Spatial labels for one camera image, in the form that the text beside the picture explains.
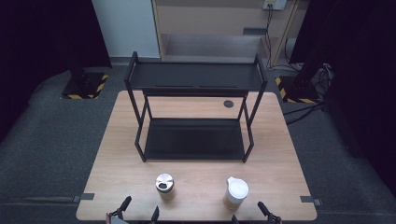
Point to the black two-tier metal rack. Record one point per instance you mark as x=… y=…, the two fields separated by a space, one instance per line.
x=193 y=76

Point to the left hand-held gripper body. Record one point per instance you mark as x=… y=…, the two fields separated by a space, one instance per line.
x=116 y=219

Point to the dark curtain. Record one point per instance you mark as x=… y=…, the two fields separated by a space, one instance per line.
x=37 y=46
x=361 y=77

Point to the white panel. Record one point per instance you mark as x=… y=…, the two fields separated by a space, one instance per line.
x=127 y=28

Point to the white wall outlet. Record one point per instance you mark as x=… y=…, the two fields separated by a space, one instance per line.
x=275 y=3

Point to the glass spice jar white lid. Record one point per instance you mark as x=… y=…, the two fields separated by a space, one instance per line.
x=238 y=189

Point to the grey metal strip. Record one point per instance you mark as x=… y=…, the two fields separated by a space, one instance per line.
x=254 y=31

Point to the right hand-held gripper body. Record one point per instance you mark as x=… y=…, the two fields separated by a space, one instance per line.
x=274 y=219

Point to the round dark table grommet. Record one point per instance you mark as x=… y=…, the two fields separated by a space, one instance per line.
x=228 y=104

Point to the glass spice jar metal lid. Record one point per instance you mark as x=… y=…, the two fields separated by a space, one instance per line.
x=164 y=182

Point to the black stand with striped base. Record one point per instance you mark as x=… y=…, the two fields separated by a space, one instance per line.
x=299 y=90
x=82 y=87

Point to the grey table edge bracket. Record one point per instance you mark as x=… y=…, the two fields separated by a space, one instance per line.
x=84 y=197
x=309 y=200

